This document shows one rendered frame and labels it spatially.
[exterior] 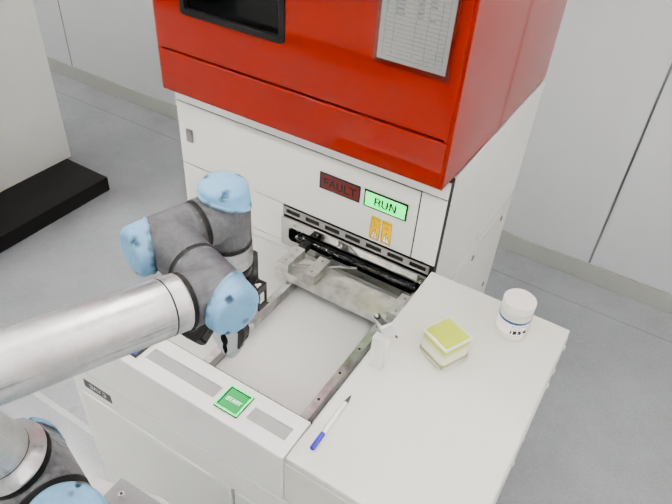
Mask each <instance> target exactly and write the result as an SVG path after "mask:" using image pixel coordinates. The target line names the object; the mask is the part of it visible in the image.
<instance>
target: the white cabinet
mask: <svg viewBox="0 0 672 504"><path fill-rule="evenodd" d="M73 378H74V381H75V384H76V387H77V390H78V393H79V396H80V399H81V402H82V405H83V408H84V411H85V414H86V417H87V420H88V423H89V426H90V429H91V432H92V435H93V438H94V441H95V444H96V447H97V450H98V454H99V457H100V460H101V463H102V466H103V469H104V472H105V475H106V478H107V481H109V482H112V483H116V482H117V481H118V480H119V479H120V478H121V477H122V478H123V479H125V480H126V481H128V482H129V483H131V484H132V485H134V486H135V487H137V488H138V489H140V490H141V491H143V492H146V493H150V494H153V495H156V496H159V497H160V498H162V499H164V500H165V501H167V502H168V503H170V504H291V503H290V502H288V501H287V500H285V499H283V500H281V499H280V498H278V497H276V496H275V495H273V494H272V493H270V492H269V491H267V490H266V489H264V488H262V487H261V486H259V485H258V484H256V483H255V482H253V481H252V480H250V479H249V478H247V477H245V476H244V475H242V474H241V473H239V472H238V471H236V470H235V469H233V468H231V467H230V466H228V465H227V464H225V463H224V462H222V461H221V460H219V459H217V458H216V457H214V456H213V455H211V454H210V453H208V452H207V451H205V450H204V449H202V448H200V447H199V446H197V445H196V444H194V443H193V442H191V441H190V440H188V439H186V438H185V437H183V436H182V435H180V434H179V433H177V432H176V431H174V430H172V429H171V428H169V427H168V426H166V425H165V424H163V423H162V422H160V421H159V420H157V419H155V418H154V417H152V416H151V415H149V414H148V413H146V412H145V411H143V410H141V409H140V408H138V407H137V406H135V405H134V404H132V403H131V402H129V401H127V400H126V399H124V398H123V397H121V396H120V395H118V394H117V393H115V392H114V391H112V390H110V389H109V388H107V387H106V386H104V385H103V384H101V383H100V382H98V381H96V380H95V379H93V378H92V377H90V376H89V375H87V374H86V373H82V374H79V375H77V376H74V377H73Z"/></svg>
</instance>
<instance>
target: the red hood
mask: <svg viewBox="0 0 672 504"><path fill-rule="evenodd" d="M567 1H568V0H152V3H153V11H154V19H155V27H156V34H157V42H158V50H159V58H160V66H161V74H162V82H163V87H164V88H166V89H169V90H172V91H174V92H177V93H180V94H182V95H185V96H188V97H190V98H193V99H196V100H199V101H201V102H204V103H207V104H209V105H212V106H215V107H217V108H220V109H223V110H225V111H228V112H231V113H234V114H236V115H239V116H242V117H244V118H247V119H250V120H252V121H255V122H258V123H261V124H263V125H266V126H269V127H271V128H274V129H277V130H279V131H282V132H285V133H288V134H290V135H293V136H296V137H298V138H301V139H304V140H306V141H309V142H312V143H314V144H317V145H320V146H323V147H325V148H328V149H331V150H333V151H336V152H339V153H341V154H344V155H347V156H350V157H352V158H355V159H358V160H360V161H363V162H366V163H368V164H371V165H374V166H377V167H379V168H382V169H385V170H387V171H390V172H393V173H395V174H398V175H401V176H403V177H406V178H409V179H412V180H414V181H417V182H420V183H422V184H425V185H428V186H430V187H433V188H436V189H439V190H443V189H444V187H445V186H446V185H447V184H448V183H449V182H450V181H451V180H452V179H453V178H454V177H455V175H456V174H457V173H458V172H459V171H460V170H461V169H462V168H463V167H464V166H465V165H466V163H467V162H468V161H469V160H470V159H471V158H472V157H473V156H474V155H475V154H476V153H477V151H478V150H479V149H480V148H481V147H482V146H483V145H484V144H485V143H486V142H487V141H488V139H489V138H490V137H491V136H492V135H493V134H494V133H495V132H496V131H497V130H498V129H499V127H500V126H501V125H502V124H503V123H504V122H505V121H506V120H507V119H508V118H509V117H510V115H511V114H512V113H513V112H514V111H515V110H516V109H517V108H518V107H519V106H520V105H521V103H522V102H523V101H524V100H525V99H526V98H527V97H528V96H529V95H530V94H531V93H532V91H533V90H534V89H535V88H536V87H537V86H538V85H539V84H540V83H541V82H542V81H543V80H544V78H545V77H546V73H547V70H548V66H549V63H550V59H551V56H552V52H553V49H554V46H555V42H556V39H557V35H558V32H559V28H560V25H561V21H562V18H563V14H564V11H565V7H566V4H567Z"/></svg>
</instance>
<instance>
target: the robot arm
mask: <svg viewBox="0 0 672 504"><path fill-rule="evenodd" d="M251 209H252V203H251V196H250V190H249V184H248V182H247V181H246V179H245V178H244V177H243V176H241V175H239V174H237V173H234V172H230V171H216V172H212V173H209V174H207V175H205V176H204V177H203V179H201V180H200V181H199V183H198V190H197V197H195V198H192V199H190V200H188V201H186V202H184V203H181V204H179V205H176V206H173V207H171V208H168V209H166V210H163V211H161V212H158V213H155V214H153V215H150V216H148V217H147V216H144V217H143V218H142V219H140V220H138V221H135V222H133V223H131V224H129V225H127V226H125V227H124V228H123V229H122V230H121V232H120V245H121V249H122V251H123V254H124V256H125V259H126V261H127V262H128V264H129V266H130V267H131V269H132V270H133V271H134V272H135V273H136V274H137V275H140V276H142V277H145V276H148V275H150V274H156V272H158V271H159V272H160V273H161V274H162V275H163V276H161V277H157V278H154V279H151V280H148V281H145V282H142V283H139V284H136V285H133V286H130V287H127V288H124V289H120V290H117V291H114V292H111V293H108V294H105V295H102V296H99V297H96V298H93V299H90V300H87V301H83V302H80V303H77V304H74V305H71V306H68V307H65V308H62V309H59V310H56V311H53V312H50V313H46V314H43V315H40V316H37V317H34V318H31V319H28V320H25V321H22V322H19V323H16V324H12V325H9V326H6V327H3V328H0V406H1V405H4V404H6V403H9V402H11V401H14V400H17V399H19V398H22V397H24V396H27V395H29V394H32V393H34V392H37V391H39V390H42V389H44V388H47V387H49V386H52V385H54V384H57V383H59V382H62V381H64V380H67V379H69V378H72V377H74V376H77V375H79V374H82V373H84V372H87V371H89V370H92V369H94V368H97V367H99V366H102V365H104V364H107V363H109V362H112V361H114V360H117V359H119V358H122V357H124V356H127V355H129V354H132V353H134V352H137V351H139V350H142V349H144V348H147V347H149V346H152V345H154V344H157V343H159V342H162V341H164V340H167V339H169V338H172V337H174V336H177V335H179V334H182V335H183V336H184V337H186V338H187V339H189V340H191V341H193V342H195V343H197V344H199V345H205V344H206V343H207V342H208V340H209V339H210V337H211V335H212V336H213V338H214V340H215V342H216V343H217V345H218V346H219V348H220V349H221V351H222V352H223V353H224V354H225V355H227V356H228V357H230V358H233V357H235V356H236V355H237V354H238V353H239V352H240V351H241V349H242V347H243V346H244V343H245V341H246V340H247V339H248V338H249V336H250V335H251V334H252V333H253V331H254V324H250V325H248V323H249V322H250V321H251V320H252V318H253V317H254V315H255V313H256V311H257V309H258V312H259V311H260V310H262V309H263V308H264V307H265V306H266V305H267V282H265V281H263V280H261V279H259V275H258V252H257V251H255V250H253V240H252V223H251ZM259 283H261V285H260V286H259V287H258V288H257V286H255V284H259ZM262 292H264V301H263V302H262V303H261V304H260V300H261V299H260V294H261V293H262ZM0 504H108V502H107V501H106V500H105V498H104V497H103V496H102V495H101V494H100V492H98V491H97V490H96V489H95V488H93V487H92V486H91V484H90V483H89V481H88V479H87V477H86V476H85V474H84V472H83V471H82V469H81V467H80V466H79V464H78V462H77V461H76V459H75V457H74V456H73V454H72V452H71V451H70V449H69V447H68V446H67V443H66V440H65V438H64V436H63V435H62V433H61V432H60V431H59V430H58V429H57V428H56V427H55V426H54V425H53V424H52V423H51V422H49V421H48V420H46V419H43V418H39V417H29V419H26V418H24V417H22V418H17V419H12V418H10V417H9V416H7V415H6V414H5V413H3V412H2V411H0Z"/></svg>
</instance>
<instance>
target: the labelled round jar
mask: <svg viewBox="0 0 672 504"><path fill-rule="evenodd" d="M536 306H537V300H536V298H535V297H534V296H533V295H532V294H531V293H530V292H528V291H526V290H523V289H519V288H514V289H510V290H508V291H506V292H505V294H504V297H503V300H502V303H501V306H500V309H499V312H498V315H497V318H496V322H495V329H496V331H497V333H498V334H499V335H501V336H502V337H504V338H506V339H509V340H520V339H522V338H524V337H525V335H526V333H527V331H528V328H529V325H530V323H531V320H532V317H533V314H534V311H535V309H536Z"/></svg>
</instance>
